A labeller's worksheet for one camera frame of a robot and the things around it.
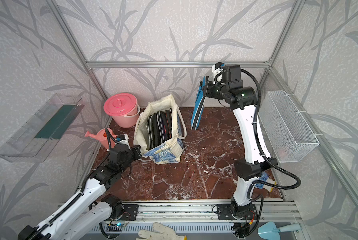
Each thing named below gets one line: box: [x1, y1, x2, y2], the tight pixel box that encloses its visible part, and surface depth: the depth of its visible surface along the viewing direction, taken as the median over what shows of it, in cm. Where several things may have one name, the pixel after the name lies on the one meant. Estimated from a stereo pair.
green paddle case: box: [146, 112, 158, 150], surface depth 88 cm
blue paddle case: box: [191, 76, 207, 131], surface depth 71 cm
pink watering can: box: [84, 128, 118, 150], surface depth 93 cm
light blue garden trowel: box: [257, 221, 301, 240], surface depth 70 cm
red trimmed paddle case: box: [164, 109, 172, 141], surface depth 93 cm
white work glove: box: [136, 222, 187, 240], surface depth 69 cm
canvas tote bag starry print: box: [133, 94, 187, 165], surface depth 86 cm
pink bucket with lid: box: [103, 93, 141, 129], surface depth 99 cm
